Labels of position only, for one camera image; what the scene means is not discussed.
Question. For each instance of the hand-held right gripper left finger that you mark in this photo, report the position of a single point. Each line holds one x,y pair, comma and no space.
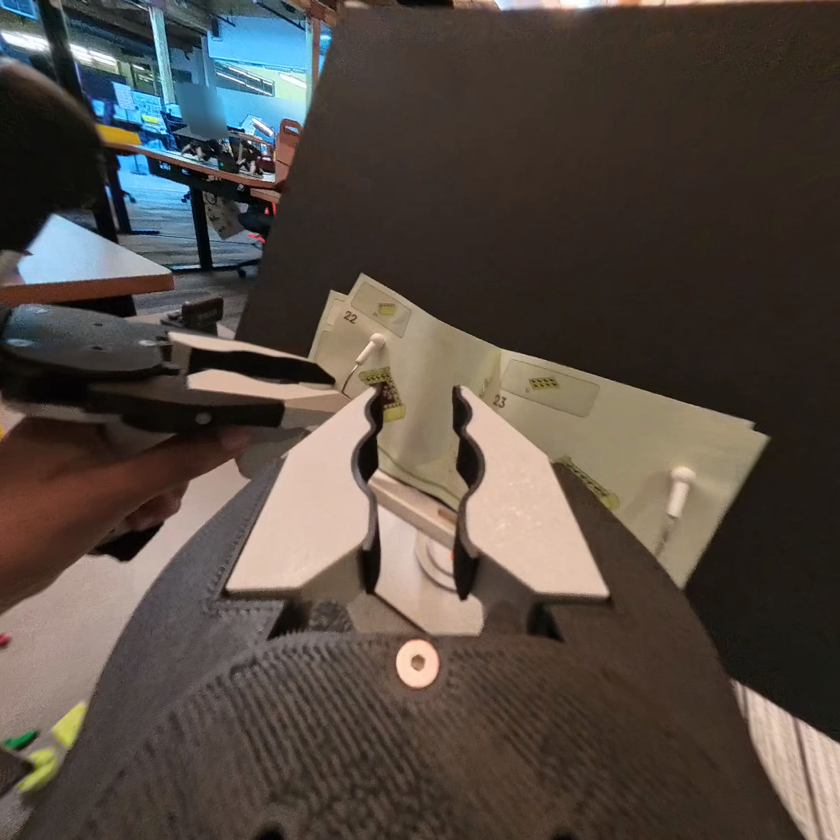
308,525

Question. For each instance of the person's left hand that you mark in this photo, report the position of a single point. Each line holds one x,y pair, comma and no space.
79,485

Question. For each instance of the white book stand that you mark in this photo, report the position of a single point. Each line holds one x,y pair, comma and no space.
407,505

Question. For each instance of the instruction booklet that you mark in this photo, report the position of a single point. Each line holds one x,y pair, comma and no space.
623,446

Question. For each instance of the long office desk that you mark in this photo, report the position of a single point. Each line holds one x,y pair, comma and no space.
170,159

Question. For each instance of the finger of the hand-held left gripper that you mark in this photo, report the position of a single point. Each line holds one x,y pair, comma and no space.
249,351
262,390

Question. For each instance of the dark rounded object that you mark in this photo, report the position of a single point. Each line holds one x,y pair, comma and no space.
39,151

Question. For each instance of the white page holder pin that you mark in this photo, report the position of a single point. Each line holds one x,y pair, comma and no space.
375,342
679,489

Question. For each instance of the black backdrop board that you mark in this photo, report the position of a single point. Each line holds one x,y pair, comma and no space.
525,164

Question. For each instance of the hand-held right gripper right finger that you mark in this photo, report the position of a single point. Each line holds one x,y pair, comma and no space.
531,531

